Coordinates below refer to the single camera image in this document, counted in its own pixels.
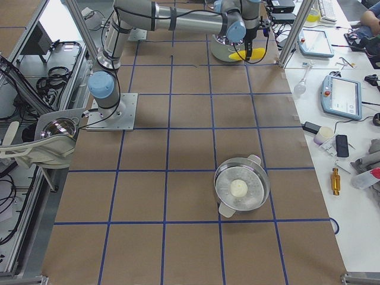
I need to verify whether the person forearm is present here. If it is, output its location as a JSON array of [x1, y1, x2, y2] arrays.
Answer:
[[360, 10, 379, 29]]

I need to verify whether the blue teach pendant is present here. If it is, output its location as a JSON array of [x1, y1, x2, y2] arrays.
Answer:
[[297, 29, 334, 58], [320, 75, 362, 121]]

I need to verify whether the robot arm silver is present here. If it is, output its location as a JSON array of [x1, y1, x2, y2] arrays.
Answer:
[[88, 1, 260, 121]]

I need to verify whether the white steamed bun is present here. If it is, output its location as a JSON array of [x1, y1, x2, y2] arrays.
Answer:
[[230, 179, 248, 198]]

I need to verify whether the white keyboard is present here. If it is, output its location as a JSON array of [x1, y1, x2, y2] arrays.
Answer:
[[316, 0, 337, 24]]

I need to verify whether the gold brass fitting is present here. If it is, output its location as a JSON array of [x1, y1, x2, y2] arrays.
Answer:
[[331, 167, 341, 195]]

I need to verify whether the steel bowl on stand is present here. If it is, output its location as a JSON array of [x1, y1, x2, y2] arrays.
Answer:
[[40, 118, 77, 138]]

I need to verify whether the black phone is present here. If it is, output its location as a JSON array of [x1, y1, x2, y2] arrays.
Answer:
[[335, 135, 349, 158]]

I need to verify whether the steel steamer pot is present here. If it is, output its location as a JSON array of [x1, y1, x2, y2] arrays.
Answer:
[[214, 154, 270, 218]]

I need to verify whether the black power adapter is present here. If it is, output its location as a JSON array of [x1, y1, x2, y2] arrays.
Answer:
[[302, 121, 321, 135]]

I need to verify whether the white plastic cup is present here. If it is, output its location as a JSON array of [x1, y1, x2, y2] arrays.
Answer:
[[313, 126, 334, 145]]

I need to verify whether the grey mounting plate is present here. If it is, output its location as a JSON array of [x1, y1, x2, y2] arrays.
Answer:
[[84, 93, 138, 131]]

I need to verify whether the aluminium frame post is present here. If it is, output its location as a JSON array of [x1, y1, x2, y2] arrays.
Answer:
[[278, 0, 314, 68]]

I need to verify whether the yellow corn cob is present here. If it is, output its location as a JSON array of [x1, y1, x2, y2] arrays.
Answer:
[[229, 47, 266, 61]]

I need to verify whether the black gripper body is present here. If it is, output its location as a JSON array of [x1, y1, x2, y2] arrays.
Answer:
[[245, 27, 258, 42]]

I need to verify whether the pale green cooking pot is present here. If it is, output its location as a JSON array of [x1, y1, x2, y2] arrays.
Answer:
[[210, 35, 245, 62]]

